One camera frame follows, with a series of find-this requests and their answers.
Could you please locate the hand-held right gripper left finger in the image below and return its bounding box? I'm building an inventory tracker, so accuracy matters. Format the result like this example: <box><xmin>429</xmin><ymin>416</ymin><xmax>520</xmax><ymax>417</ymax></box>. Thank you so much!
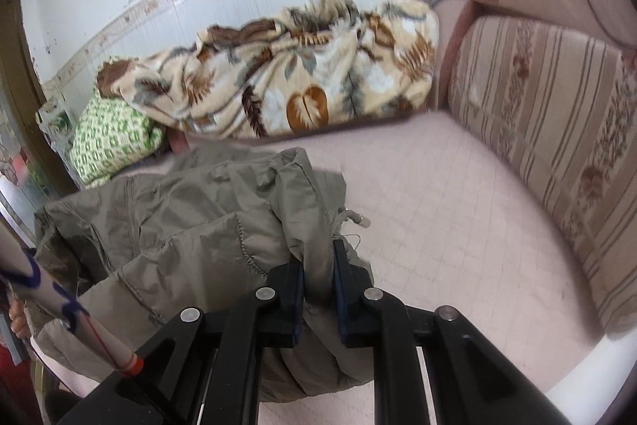
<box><xmin>57</xmin><ymin>262</ymin><xmax>305</xmax><ymax>425</ymax></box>

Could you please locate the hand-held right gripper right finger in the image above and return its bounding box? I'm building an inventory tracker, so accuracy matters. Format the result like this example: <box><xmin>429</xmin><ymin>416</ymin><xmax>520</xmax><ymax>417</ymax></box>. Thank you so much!
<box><xmin>332</xmin><ymin>240</ymin><xmax>573</xmax><ymax>425</ymax></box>

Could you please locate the olive green hooded puffer jacket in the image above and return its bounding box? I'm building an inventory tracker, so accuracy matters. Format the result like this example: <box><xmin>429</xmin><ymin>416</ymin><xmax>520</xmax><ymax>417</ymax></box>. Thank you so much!
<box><xmin>34</xmin><ymin>147</ymin><xmax>374</xmax><ymax>406</ymax></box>

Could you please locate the person's left hand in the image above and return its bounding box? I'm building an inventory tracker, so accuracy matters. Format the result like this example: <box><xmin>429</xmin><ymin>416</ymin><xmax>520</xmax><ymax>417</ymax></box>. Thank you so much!
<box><xmin>9</xmin><ymin>300</ymin><xmax>31</xmax><ymax>340</ymax></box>

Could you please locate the white pole with blue tape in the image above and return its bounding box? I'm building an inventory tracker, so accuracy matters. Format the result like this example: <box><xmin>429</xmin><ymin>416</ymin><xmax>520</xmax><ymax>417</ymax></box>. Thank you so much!
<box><xmin>0</xmin><ymin>251</ymin><xmax>145</xmax><ymax>376</ymax></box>

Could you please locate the leaf print fleece blanket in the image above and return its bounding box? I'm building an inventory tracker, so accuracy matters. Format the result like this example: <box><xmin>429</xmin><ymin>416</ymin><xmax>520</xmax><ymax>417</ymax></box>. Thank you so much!
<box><xmin>97</xmin><ymin>0</ymin><xmax>440</xmax><ymax>139</ymax></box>

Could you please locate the green and white patterned pillow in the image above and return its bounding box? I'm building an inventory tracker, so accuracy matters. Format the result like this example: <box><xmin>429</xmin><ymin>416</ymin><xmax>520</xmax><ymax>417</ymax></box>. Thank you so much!
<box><xmin>71</xmin><ymin>99</ymin><xmax>165</xmax><ymax>186</ymax></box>

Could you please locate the striped floral sofa cushion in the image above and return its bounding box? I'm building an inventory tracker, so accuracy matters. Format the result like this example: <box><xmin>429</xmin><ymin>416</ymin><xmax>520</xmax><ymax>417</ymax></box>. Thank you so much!
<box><xmin>445</xmin><ymin>14</ymin><xmax>637</xmax><ymax>339</ymax></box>

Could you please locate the leaf print bag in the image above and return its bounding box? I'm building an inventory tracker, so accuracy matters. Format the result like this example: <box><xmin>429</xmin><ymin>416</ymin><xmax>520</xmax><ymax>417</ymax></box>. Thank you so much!
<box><xmin>37</xmin><ymin>99</ymin><xmax>75</xmax><ymax>147</ymax></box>

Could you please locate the brown wooden door frame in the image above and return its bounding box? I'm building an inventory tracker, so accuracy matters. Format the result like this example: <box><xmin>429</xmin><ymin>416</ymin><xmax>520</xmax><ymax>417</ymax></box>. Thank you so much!
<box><xmin>0</xmin><ymin>0</ymin><xmax>75</xmax><ymax>197</ymax></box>

